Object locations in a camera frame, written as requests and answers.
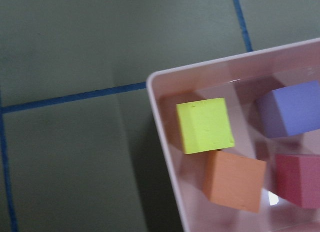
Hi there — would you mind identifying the yellow foam block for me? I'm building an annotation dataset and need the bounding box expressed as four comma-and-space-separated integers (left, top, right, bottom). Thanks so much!
176, 98, 235, 154

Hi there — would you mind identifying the orange foam block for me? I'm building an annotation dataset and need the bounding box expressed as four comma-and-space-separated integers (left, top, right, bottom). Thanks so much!
202, 150, 267, 213

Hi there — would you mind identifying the purple foam block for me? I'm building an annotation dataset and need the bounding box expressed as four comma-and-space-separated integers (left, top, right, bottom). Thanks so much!
256, 80, 320, 138

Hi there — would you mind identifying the red foam block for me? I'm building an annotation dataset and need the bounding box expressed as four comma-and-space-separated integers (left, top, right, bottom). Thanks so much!
275, 154, 320, 209

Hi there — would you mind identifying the pink plastic bin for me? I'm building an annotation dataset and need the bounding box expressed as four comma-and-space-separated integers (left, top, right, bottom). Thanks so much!
146, 39, 320, 231

